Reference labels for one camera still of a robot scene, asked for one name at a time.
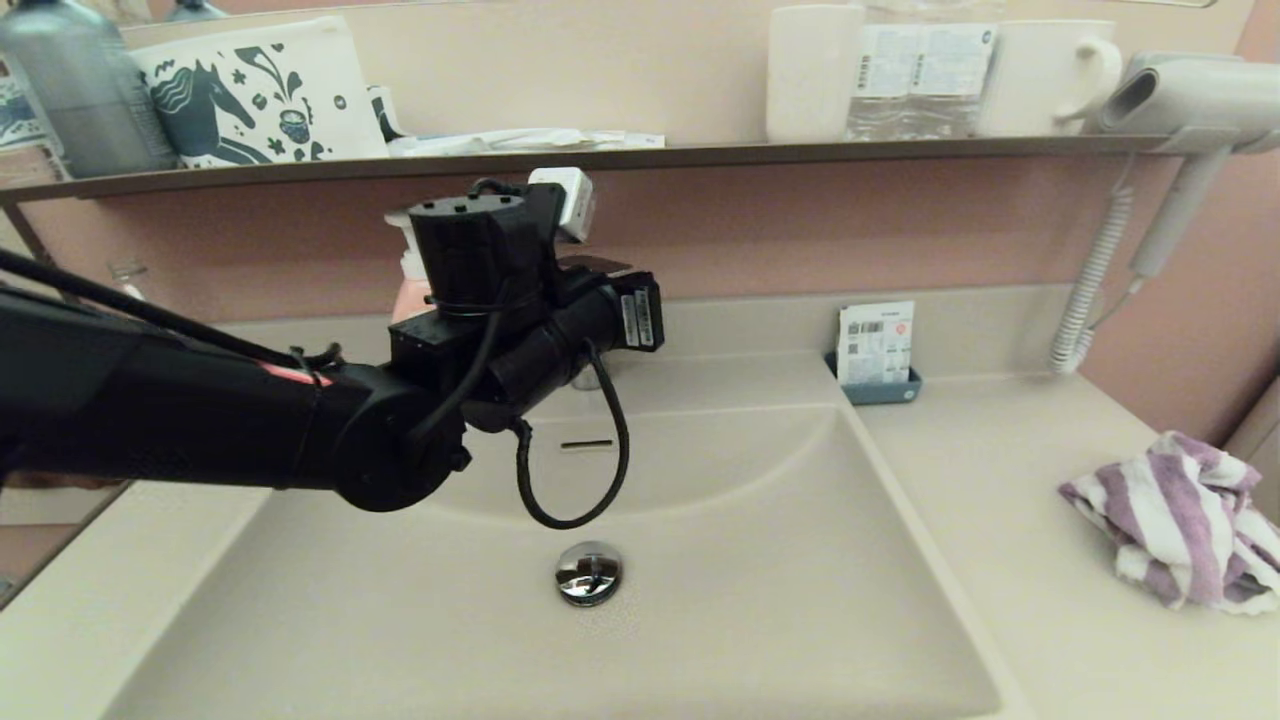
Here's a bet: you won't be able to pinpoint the chrome faucet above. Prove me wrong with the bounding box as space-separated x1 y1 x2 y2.
558 254 634 392

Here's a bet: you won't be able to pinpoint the purple white striped towel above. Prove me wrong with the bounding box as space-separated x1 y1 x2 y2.
1057 430 1280 615

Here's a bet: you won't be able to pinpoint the beige wash basin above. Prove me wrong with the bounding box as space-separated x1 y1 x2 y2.
100 402 1003 720

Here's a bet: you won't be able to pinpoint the pink soap pump bottle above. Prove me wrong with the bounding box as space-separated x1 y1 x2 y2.
385 208 433 326

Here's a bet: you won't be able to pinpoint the flat white plastic packet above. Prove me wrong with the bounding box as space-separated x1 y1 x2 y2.
386 127 666 157

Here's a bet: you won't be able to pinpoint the chrome drain stopper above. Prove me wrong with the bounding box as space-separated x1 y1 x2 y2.
555 540 625 607

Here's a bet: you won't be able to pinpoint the white printed sachets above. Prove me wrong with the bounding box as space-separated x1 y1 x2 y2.
836 301 915 387

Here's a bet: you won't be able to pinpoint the small blue tray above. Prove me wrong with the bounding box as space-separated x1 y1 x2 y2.
824 350 923 406

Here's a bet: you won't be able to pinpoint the white horse print pouch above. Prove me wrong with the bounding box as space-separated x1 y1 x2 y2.
130 15 389 167

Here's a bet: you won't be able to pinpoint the clear bottle with white label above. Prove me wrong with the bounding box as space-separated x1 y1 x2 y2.
846 0 923 141
916 0 1001 140

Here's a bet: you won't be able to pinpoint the tall clear plastic water bottle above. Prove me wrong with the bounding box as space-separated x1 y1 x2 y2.
108 258 151 301

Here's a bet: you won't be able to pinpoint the grey metal bottle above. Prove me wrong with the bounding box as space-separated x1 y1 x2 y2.
0 0 179 181

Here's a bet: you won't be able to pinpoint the blue patterned pouch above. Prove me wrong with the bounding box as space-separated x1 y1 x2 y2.
0 76 47 151

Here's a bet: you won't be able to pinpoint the white hair dryer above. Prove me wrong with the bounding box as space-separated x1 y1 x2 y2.
1095 52 1280 280

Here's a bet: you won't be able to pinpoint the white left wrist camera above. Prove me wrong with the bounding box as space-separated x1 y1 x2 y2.
527 167 597 244

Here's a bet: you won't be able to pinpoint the black looped cable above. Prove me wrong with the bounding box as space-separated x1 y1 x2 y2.
512 340 632 531

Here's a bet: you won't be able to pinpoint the brown wall shelf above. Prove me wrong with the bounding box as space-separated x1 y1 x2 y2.
0 133 1171 206

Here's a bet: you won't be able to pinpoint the white handleless cup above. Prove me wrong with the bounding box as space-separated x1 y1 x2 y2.
766 5 865 144

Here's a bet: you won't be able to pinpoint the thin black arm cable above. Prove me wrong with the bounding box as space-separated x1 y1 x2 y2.
0 248 341 373

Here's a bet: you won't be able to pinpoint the white handled mug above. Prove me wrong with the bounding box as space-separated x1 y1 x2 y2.
976 19 1123 138

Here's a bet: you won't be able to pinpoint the white coiled dryer cord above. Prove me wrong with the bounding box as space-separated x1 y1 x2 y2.
1047 158 1147 377

